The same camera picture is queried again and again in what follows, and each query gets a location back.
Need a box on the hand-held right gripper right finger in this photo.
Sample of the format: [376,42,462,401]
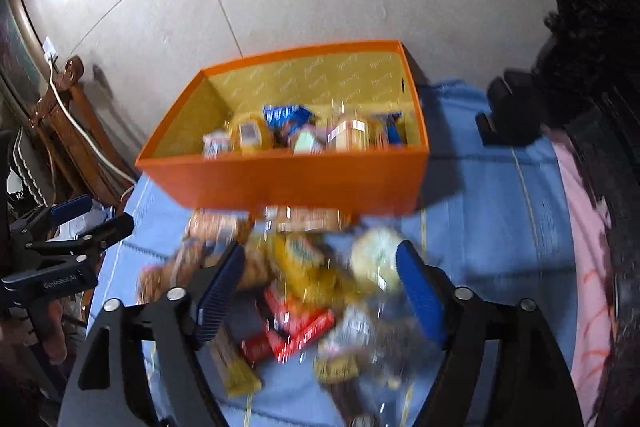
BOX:
[395,239,583,427]

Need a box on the yellow snack packet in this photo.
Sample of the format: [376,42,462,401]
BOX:
[230,114,276,154]
[265,232,351,308]

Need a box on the orange cardboard box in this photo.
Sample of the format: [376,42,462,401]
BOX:
[135,39,431,215]

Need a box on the small white snack packet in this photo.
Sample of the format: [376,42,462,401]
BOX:
[202,132,233,158]

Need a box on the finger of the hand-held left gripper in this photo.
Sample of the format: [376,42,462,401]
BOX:
[30,213,136,263]
[12,194,94,248]

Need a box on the blue round biscuit packet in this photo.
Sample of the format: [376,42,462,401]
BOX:
[262,104,316,138]

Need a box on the red snack packet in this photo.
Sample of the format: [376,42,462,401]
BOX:
[240,282,336,363]

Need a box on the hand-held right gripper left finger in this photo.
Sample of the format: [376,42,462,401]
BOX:
[62,241,247,427]

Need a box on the brown wooden chair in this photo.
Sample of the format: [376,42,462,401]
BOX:
[27,57,136,212]

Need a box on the person's left hand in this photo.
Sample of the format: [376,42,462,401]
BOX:
[0,299,69,359]

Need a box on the framed wall painting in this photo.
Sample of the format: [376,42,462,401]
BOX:
[0,0,51,108]

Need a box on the pale yellow cake packet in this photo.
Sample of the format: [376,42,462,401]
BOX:
[350,227,406,293]

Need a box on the tan snack bar packet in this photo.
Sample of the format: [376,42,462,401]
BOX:
[210,332,263,398]

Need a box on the light blue checked blanket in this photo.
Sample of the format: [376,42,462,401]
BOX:
[85,79,581,427]

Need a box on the white cable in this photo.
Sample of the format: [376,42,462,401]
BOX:
[47,62,138,185]

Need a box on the pink cloth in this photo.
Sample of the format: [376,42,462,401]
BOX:
[550,132,621,408]

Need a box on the blue and brown snack packet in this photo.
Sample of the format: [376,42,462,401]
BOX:
[385,112,406,145]

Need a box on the dark carved wooden headboard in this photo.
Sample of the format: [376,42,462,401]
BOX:
[475,0,640,427]

